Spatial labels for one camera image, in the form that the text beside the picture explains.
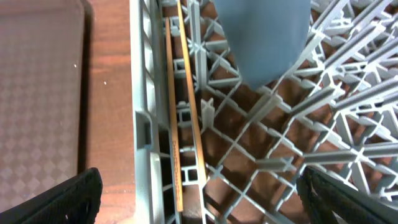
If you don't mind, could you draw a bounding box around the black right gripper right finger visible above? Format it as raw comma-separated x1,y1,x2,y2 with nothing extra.
297,167,397,224

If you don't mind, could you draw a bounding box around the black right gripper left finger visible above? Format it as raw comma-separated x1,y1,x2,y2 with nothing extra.
1,167,103,224

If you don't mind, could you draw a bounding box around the wooden chopstick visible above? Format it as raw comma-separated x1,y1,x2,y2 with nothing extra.
177,0,207,186
165,17,183,212

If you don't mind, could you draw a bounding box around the dark blue plate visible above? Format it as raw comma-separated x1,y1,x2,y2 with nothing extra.
214,0,311,90

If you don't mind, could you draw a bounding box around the grey dishwasher rack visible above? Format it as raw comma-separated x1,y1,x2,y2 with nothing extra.
129,0,397,223

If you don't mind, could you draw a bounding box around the brown serving tray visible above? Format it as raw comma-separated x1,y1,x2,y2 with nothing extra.
1,0,85,211

